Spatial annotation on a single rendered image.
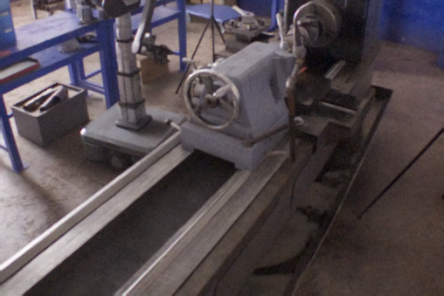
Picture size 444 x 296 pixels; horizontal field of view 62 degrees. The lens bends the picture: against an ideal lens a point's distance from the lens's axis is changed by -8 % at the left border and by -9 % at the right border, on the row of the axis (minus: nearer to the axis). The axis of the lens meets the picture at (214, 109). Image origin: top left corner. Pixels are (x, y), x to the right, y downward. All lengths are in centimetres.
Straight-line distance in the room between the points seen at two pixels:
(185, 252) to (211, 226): 13
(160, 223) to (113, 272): 26
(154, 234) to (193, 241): 22
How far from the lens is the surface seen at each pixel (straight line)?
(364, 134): 261
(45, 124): 326
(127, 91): 272
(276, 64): 157
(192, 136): 150
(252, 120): 141
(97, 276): 130
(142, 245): 135
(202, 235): 121
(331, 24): 221
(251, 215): 129
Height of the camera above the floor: 172
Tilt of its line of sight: 29 degrees down
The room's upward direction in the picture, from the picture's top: straight up
